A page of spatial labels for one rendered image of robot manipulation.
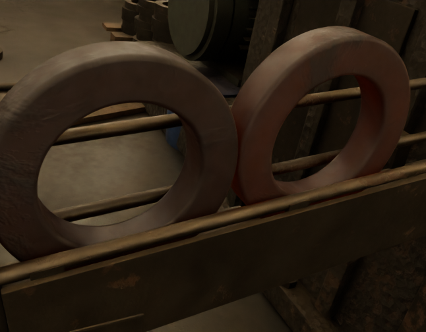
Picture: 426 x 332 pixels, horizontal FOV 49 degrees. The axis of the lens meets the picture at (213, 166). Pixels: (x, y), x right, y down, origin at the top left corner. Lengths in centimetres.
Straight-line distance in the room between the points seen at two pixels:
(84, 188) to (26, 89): 121
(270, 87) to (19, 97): 18
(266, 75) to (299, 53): 3
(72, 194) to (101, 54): 119
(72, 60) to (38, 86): 3
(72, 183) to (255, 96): 120
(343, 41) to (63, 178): 126
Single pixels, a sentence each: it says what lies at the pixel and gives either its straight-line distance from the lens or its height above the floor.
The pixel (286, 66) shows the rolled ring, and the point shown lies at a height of 72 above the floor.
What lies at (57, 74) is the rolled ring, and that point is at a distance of 30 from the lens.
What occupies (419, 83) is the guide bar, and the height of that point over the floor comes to 69.
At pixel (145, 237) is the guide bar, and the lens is 35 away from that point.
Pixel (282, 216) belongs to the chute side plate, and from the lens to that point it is 40.
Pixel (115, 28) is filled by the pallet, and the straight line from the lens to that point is 279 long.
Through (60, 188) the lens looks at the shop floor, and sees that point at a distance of 150.
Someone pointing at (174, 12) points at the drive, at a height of 44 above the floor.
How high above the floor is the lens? 82
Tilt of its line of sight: 28 degrees down
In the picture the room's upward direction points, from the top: 12 degrees clockwise
